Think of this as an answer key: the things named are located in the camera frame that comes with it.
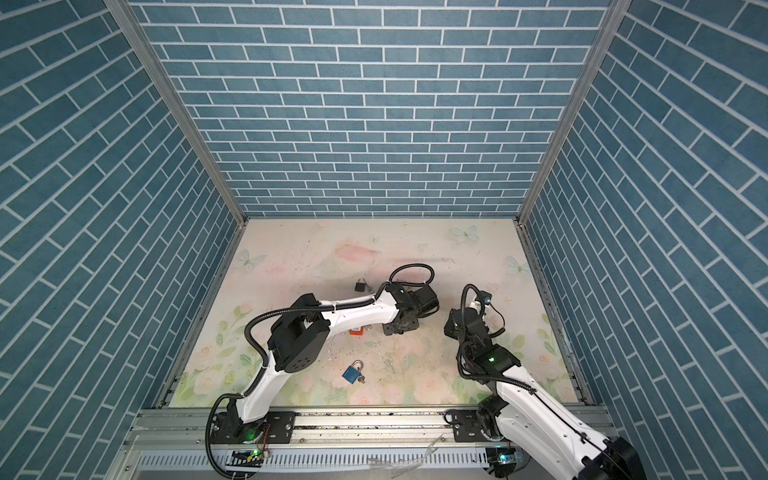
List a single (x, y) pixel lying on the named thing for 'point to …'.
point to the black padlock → (360, 285)
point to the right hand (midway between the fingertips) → (454, 310)
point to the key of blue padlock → (361, 378)
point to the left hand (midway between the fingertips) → (407, 327)
